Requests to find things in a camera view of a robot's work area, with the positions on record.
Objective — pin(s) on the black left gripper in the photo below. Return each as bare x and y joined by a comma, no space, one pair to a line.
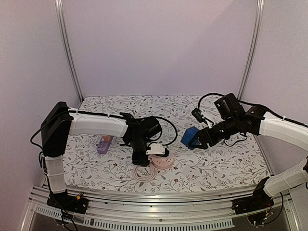
139,160

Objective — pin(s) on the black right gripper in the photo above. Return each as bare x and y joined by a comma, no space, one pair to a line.
203,136

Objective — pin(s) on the dark blue cube socket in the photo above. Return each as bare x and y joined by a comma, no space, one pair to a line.
188,135

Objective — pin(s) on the pink round power socket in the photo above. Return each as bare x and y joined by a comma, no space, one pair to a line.
162,162

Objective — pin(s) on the pink plug adapter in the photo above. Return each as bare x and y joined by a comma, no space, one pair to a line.
106,138

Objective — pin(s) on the purple power strip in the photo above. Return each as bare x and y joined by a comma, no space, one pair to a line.
103,147

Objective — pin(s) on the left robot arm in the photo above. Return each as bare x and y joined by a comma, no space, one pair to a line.
63,122

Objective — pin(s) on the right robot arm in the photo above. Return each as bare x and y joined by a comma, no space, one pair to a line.
258,121

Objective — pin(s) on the floral table cloth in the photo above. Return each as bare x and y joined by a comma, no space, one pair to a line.
235,163

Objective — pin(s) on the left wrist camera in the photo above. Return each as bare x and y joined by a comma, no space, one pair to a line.
157,149

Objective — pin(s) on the aluminium front rail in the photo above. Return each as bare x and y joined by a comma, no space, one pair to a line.
194,211

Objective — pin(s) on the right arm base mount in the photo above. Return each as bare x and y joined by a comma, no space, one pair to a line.
258,200

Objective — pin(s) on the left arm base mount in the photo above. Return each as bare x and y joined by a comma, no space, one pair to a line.
66,202

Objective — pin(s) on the right aluminium frame post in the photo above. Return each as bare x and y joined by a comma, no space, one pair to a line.
252,49

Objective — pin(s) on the aluminium frame post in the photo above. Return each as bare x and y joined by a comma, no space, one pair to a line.
67,49
252,49

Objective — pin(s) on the left aluminium frame post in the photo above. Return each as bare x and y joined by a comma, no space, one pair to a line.
67,49

